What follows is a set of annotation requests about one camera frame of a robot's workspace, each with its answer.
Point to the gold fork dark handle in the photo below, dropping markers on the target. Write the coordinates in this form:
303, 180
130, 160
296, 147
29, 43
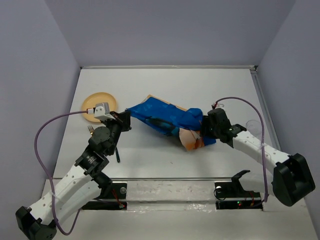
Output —
90, 129

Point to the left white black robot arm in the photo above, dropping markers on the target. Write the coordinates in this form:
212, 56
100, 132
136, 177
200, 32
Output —
84, 182

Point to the blue cartoon placemat cloth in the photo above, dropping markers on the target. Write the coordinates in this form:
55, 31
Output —
173, 121

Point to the gold knife dark handle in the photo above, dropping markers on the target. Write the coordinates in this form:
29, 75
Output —
117, 155

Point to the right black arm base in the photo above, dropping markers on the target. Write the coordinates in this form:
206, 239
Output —
230, 195

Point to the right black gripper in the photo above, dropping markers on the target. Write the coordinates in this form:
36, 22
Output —
206, 123

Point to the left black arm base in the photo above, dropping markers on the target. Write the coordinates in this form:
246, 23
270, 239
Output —
110, 200

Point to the clear plastic cup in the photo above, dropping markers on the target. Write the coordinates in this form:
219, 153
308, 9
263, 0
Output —
254, 127

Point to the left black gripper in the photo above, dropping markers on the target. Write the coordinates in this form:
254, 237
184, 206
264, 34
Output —
122, 119

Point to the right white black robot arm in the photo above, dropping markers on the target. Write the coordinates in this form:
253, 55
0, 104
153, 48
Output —
284, 176

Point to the tan round plate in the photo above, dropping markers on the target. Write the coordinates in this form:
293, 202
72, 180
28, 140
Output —
99, 97

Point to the metal table edge rail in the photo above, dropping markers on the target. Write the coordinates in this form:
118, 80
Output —
246, 67

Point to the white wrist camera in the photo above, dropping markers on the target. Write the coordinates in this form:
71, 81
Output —
217, 105
102, 111

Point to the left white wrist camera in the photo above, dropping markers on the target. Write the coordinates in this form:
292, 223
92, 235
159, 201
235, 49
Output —
102, 111

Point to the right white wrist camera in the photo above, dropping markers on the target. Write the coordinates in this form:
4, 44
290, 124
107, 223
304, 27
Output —
217, 105

